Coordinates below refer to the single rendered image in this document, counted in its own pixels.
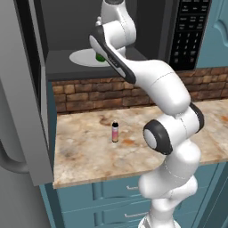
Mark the teal base cabinet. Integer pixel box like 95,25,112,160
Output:
39,161,228,228

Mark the white microwave turntable plate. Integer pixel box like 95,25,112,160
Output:
69,48,116,68

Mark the teal wall cupboard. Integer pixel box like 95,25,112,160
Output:
196,0,228,69

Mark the grey microwave door handle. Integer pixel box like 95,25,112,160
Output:
0,138,30,175

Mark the teal drawer front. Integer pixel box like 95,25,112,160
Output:
91,175,144,201
93,199,154,227

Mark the black microwave oven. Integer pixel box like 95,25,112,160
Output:
13,0,214,83

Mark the silver drawer handle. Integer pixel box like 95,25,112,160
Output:
123,211,150,218
126,184,141,191

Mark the grey microwave door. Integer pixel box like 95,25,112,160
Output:
0,0,56,187

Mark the pink bottle with black cap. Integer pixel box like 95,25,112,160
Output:
110,119,120,144

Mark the green round food item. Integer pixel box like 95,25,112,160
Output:
95,53,107,62

